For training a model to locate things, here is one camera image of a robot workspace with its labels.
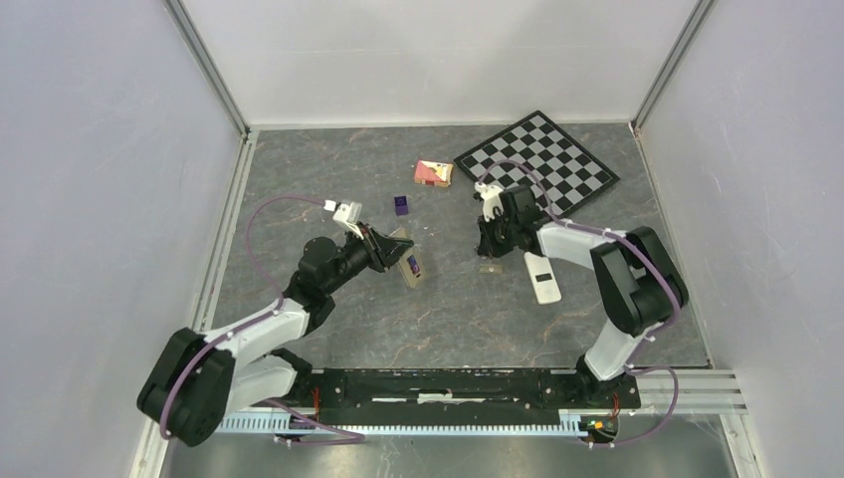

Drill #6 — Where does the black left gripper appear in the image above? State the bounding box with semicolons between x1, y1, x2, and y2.
322;220;413;294

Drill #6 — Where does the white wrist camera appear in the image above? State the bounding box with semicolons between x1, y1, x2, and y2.
323;199;363;239
474;182;504;222

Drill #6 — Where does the black and white chessboard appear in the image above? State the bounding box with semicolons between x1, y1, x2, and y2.
454;111;619;217

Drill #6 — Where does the purple battery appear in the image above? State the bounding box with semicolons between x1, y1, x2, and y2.
407;255;422;277

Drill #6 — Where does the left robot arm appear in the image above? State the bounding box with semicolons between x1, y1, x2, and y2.
136;224;414;446

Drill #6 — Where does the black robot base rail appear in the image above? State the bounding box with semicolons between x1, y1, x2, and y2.
230;350;644;440

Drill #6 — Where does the red and white remote control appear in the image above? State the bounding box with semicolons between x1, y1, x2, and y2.
524;252;561;305

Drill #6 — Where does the purple plastic block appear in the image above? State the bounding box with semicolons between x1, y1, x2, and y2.
393;195;409;216

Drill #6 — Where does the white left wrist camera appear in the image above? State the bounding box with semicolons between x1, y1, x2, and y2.
323;199;363;239

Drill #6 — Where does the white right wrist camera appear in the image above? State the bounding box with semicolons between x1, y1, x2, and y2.
474;182;504;222

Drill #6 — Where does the red playing card box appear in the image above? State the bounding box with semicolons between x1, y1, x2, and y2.
413;160;454;187

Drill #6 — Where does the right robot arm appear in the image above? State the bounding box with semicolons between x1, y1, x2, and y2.
475;183;689;406

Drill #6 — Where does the beige battery cover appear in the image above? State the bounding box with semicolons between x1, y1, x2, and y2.
479;264;503;274

